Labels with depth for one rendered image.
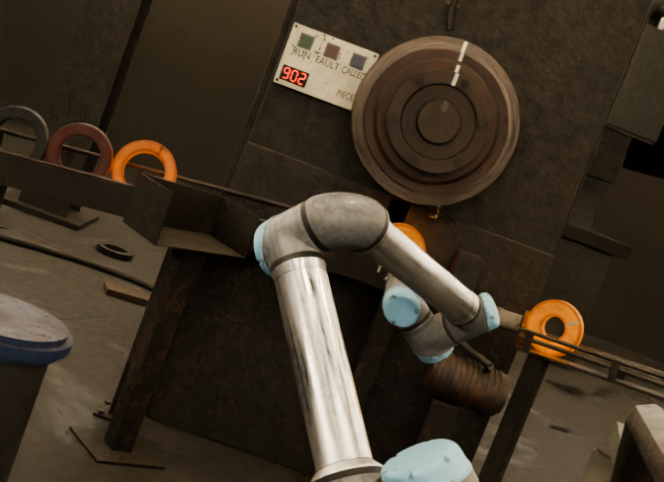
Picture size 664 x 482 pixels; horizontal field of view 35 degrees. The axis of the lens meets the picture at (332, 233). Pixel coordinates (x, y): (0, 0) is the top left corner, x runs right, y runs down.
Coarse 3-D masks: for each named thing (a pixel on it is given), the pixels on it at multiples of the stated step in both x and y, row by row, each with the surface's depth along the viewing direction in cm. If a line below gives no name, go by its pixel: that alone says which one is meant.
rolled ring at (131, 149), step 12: (132, 144) 305; (144, 144) 305; (156, 144) 306; (120, 156) 304; (132, 156) 307; (156, 156) 307; (168, 156) 305; (120, 168) 303; (168, 168) 304; (120, 180) 302; (168, 180) 304
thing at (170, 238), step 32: (160, 192) 265; (192, 192) 286; (128, 224) 274; (160, 224) 261; (192, 224) 289; (224, 224) 288; (256, 224) 276; (192, 256) 276; (160, 288) 279; (160, 320) 277; (160, 352) 280; (128, 384) 281; (128, 416) 280; (96, 448) 278; (128, 448) 283
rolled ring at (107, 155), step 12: (60, 132) 300; (72, 132) 300; (84, 132) 300; (96, 132) 300; (48, 144) 300; (60, 144) 301; (108, 144) 301; (48, 156) 301; (108, 156) 301; (96, 168) 302; (108, 168) 301
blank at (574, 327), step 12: (552, 300) 290; (540, 312) 291; (552, 312) 289; (564, 312) 288; (576, 312) 286; (528, 324) 292; (540, 324) 291; (564, 324) 287; (576, 324) 286; (564, 336) 287; (576, 336) 286; (540, 348) 290; (564, 348) 287
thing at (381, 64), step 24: (408, 48) 295; (456, 48) 295; (480, 48) 295; (504, 72) 296; (360, 96) 297; (360, 120) 297; (360, 144) 298; (504, 144) 298; (504, 168) 299; (408, 192) 300; (456, 192) 300
